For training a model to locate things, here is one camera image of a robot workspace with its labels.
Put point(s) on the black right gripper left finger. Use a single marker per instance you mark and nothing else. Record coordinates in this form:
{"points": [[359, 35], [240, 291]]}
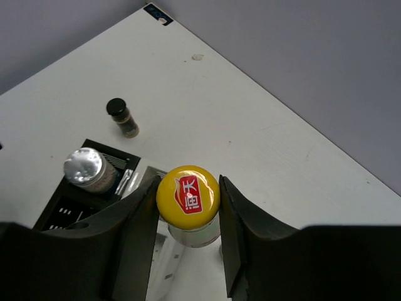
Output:
{"points": [[107, 256]]}

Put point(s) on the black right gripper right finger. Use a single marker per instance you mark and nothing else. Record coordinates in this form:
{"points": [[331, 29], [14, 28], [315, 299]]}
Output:
{"points": [[267, 259]]}

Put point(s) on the silver lid spice jar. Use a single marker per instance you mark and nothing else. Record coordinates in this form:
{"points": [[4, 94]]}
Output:
{"points": [[88, 169]]}

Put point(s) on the red sauce bottle green label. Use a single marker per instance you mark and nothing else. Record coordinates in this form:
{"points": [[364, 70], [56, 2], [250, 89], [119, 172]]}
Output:
{"points": [[188, 200]]}

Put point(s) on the dark spice jar black cap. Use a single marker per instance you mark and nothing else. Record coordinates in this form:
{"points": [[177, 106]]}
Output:
{"points": [[119, 112]]}

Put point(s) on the white slotted organizer box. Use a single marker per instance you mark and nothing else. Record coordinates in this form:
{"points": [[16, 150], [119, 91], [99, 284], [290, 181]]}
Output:
{"points": [[167, 251]]}

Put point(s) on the small tape scrap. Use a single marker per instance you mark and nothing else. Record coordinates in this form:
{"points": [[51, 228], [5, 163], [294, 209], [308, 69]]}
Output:
{"points": [[197, 57]]}

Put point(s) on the left blue table sticker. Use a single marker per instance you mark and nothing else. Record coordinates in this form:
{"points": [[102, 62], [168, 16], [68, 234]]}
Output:
{"points": [[158, 14]]}

